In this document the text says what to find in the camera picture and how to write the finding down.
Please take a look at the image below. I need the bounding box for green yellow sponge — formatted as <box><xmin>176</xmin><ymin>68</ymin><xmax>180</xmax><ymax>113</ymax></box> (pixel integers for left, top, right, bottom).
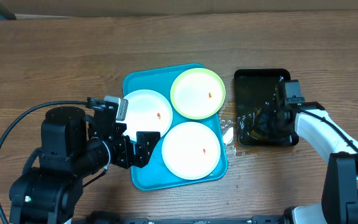
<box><xmin>250</xmin><ymin>114</ymin><xmax>270</xmax><ymax>141</ymax></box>

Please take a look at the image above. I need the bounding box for teal plastic tray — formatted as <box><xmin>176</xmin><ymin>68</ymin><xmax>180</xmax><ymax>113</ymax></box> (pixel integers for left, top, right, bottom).
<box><xmin>122</xmin><ymin>63</ymin><xmax>228</xmax><ymax>191</ymax></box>

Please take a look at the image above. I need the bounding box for light green plate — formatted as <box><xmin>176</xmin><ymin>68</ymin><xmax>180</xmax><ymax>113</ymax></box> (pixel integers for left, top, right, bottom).
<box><xmin>170</xmin><ymin>68</ymin><xmax>226</xmax><ymax>119</ymax></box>

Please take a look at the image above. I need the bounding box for black rectangular tray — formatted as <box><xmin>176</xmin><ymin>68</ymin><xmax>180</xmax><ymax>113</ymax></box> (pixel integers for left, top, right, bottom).
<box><xmin>234</xmin><ymin>68</ymin><xmax>299</xmax><ymax>147</ymax></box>

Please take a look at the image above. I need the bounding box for white plate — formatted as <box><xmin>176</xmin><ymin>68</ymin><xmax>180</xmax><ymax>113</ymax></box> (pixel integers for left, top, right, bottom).
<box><xmin>162</xmin><ymin>122</ymin><xmax>221</xmax><ymax>180</ymax></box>
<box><xmin>123</xmin><ymin>90</ymin><xmax>173</xmax><ymax>142</ymax></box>

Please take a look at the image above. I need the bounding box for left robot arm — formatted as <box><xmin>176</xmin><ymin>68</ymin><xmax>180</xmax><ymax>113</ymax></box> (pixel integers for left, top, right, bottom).
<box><xmin>9</xmin><ymin>98</ymin><xmax>160</xmax><ymax>223</ymax></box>

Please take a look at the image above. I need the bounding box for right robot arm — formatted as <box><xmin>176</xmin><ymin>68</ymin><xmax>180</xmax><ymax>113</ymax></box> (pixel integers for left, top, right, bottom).
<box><xmin>253</xmin><ymin>102</ymin><xmax>358</xmax><ymax>224</ymax></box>

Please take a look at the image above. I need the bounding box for white plate front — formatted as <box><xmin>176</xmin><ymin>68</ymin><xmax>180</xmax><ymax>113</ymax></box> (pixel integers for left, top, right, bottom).
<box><xmin>162</xmin><ymin>122</ymin><xmax>221</xmax><ymax>180</ymax></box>

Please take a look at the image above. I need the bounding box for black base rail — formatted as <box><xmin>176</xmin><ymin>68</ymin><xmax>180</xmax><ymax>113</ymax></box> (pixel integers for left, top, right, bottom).
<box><xmin>85</xmin><ymin>211</ymin><xmax>291</xmax><ymax>224</ymax></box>

